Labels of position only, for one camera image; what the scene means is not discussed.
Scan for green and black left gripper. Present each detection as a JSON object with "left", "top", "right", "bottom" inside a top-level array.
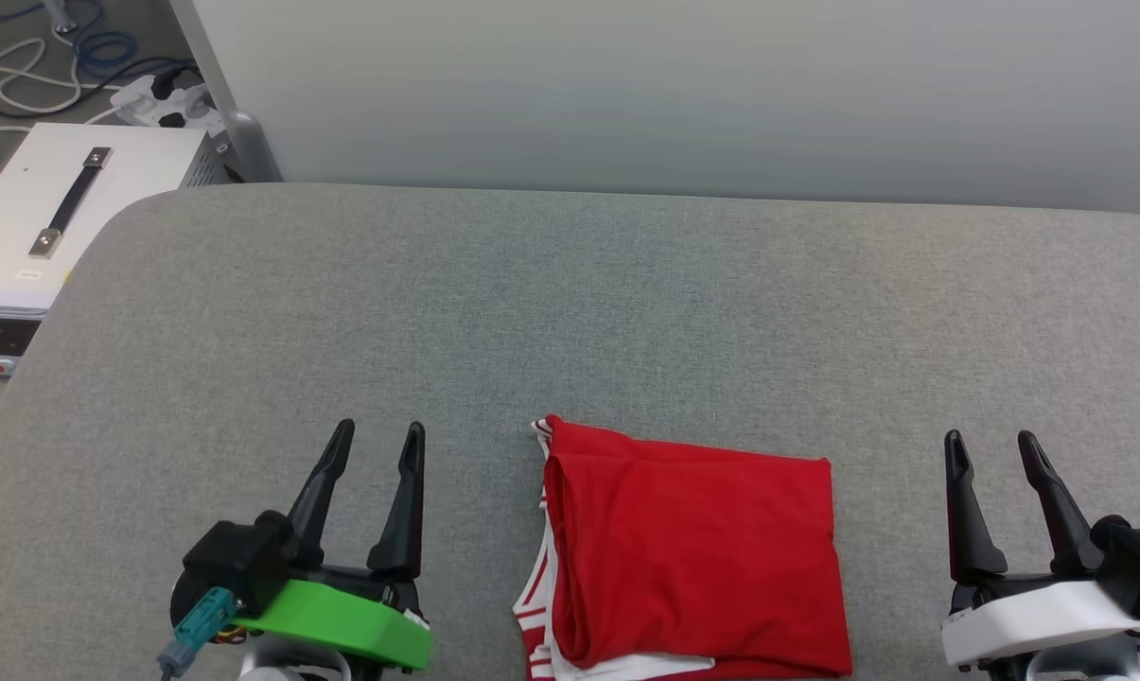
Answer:
[{"left": 170, "top": 419, "right": 434, "bottom": 673}]

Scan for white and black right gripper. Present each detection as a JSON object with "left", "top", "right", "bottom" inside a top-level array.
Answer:
[{"left": 941, "top": 429, "right": 1140, "bottom": 668}]

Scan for red garment with white stripes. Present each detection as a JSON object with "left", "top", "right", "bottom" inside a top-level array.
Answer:
[{"left": 513, "top": 414, "right": 854, "bottom": 681}]

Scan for white equipment box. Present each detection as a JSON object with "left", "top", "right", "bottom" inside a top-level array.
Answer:
[{"left": 0, "top": 123, "right": 228, "bottom": 379}]

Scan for white power strip black plugs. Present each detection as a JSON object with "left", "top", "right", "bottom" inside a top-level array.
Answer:
[{"left": 111, "top": 71, "right": 228, "bottom": 136}]

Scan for teal cable connector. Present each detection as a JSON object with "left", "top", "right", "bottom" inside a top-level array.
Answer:
[{"left": 158, "top": 586, "right": 241, "bottom": 680}]

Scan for black strap handle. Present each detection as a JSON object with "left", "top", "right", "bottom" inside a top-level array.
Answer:
[{"left": 28, "top": 147, "right": 114, "bottom": 259}]

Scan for black floor cable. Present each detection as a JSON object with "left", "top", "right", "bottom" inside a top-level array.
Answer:
[{"left": 59, "top": 55, "right": 200, "bottom": 96}]

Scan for white partition panel grey frame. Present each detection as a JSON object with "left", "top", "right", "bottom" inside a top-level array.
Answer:
[{"left": 170, "top": 0, "right": 1140, "bottom": 220}]

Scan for blue coiled cable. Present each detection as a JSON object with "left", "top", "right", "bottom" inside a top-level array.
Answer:
[{"left": 0, "top": 0, "right": 143, "bottom": 75}]

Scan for white floor cable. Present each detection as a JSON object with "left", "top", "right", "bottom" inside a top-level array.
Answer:
[{"left": 0, "top": 36, "right": 124, "bottom": 133}]

